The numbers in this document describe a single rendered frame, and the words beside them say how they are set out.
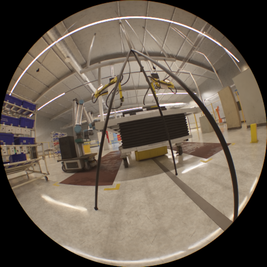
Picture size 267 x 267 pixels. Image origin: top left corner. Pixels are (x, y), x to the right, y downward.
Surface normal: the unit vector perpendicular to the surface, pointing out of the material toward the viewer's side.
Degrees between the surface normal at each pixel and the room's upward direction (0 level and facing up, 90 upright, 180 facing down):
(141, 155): 90
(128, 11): 176
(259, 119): 90
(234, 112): 90
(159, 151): 90
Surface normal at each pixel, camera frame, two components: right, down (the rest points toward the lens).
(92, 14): 0.11, 0.99
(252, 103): -0.98, 0.18
